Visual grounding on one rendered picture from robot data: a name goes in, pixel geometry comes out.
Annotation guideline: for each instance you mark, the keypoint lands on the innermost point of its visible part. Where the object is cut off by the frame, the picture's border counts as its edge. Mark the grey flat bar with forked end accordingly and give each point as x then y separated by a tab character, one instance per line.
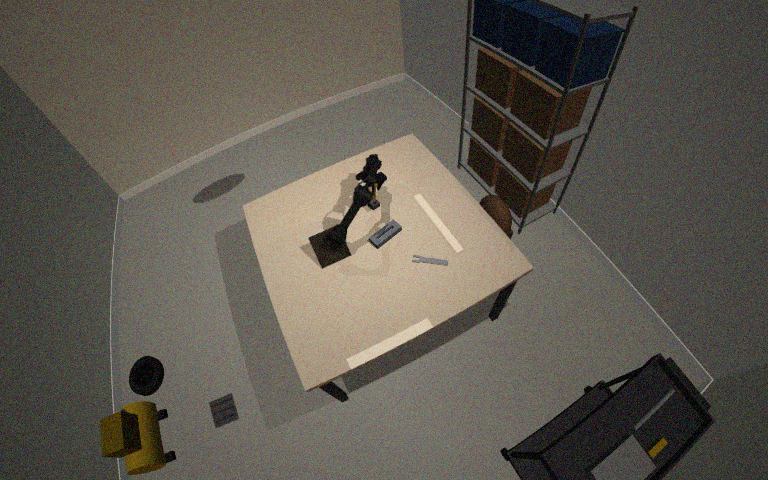
430	260

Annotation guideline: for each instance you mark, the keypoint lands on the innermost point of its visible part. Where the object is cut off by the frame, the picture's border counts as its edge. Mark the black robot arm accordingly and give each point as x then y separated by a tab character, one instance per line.
361	196

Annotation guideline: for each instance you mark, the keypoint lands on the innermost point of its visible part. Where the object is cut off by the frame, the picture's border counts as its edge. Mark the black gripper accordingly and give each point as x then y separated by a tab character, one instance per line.
381	178

